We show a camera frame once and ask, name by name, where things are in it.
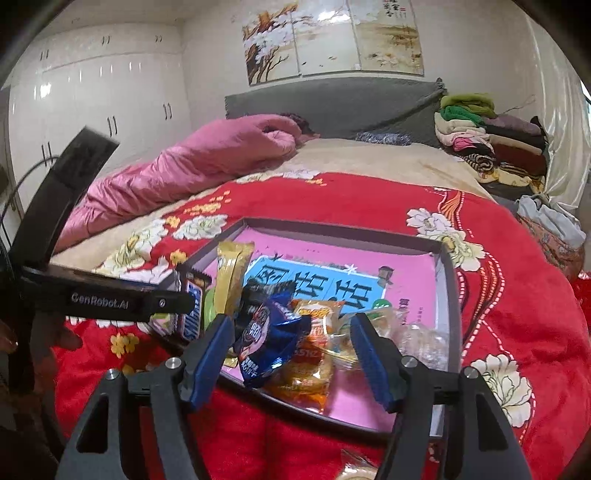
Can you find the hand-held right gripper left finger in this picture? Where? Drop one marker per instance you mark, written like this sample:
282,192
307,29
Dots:
212,355

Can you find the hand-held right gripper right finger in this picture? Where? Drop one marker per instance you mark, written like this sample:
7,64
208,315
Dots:
375,364

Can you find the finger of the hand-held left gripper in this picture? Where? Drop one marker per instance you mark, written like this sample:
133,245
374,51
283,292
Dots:
166,302

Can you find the brown chocolate bar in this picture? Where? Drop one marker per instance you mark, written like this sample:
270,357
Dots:
190,314

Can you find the clear packet with green label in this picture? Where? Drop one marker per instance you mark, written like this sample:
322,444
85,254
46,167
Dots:
344,344

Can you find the light green snack packet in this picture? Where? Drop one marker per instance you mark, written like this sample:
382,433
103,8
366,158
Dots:
210,307

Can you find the clear plastic snack packet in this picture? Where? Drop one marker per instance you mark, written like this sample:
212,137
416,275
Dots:
422,344

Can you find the blue snack packet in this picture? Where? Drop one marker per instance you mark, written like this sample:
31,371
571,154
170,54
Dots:
268,332

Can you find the gold snack packet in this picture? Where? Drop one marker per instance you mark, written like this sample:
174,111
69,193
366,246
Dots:
233,272

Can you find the orange yellow snack packet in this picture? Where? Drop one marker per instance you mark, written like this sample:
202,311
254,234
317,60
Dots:
302,381

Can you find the dark grey shallow box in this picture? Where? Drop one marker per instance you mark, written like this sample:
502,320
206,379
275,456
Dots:
448,300

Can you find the person's left hand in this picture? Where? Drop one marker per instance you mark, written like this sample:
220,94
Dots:
53,337

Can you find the pink book with blue label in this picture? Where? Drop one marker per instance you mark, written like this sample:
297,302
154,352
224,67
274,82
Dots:
406,286

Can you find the white wardrobe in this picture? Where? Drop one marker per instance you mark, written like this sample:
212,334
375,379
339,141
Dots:
92,101

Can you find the cream snack in clear packet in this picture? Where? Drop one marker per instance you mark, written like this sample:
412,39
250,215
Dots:
355,468

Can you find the pink quilt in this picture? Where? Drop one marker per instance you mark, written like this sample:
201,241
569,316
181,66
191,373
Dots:
194,175

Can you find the red floral blanket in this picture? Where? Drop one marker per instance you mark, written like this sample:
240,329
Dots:
369,194

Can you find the grey cloth bundle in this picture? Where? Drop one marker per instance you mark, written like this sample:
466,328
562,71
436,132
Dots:
551,230

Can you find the blue patterned cloth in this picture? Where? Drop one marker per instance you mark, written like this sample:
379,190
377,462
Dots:
383,138

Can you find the stack of folded clothes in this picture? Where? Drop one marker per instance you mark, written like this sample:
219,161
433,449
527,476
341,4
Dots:
498,143

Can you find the grey headboard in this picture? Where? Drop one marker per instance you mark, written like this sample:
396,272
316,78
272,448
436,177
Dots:
332,106

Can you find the cream shiny curtain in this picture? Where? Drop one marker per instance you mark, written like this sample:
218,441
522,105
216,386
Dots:
563,115

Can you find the floral wall painting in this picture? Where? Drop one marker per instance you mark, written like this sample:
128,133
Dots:
332,37

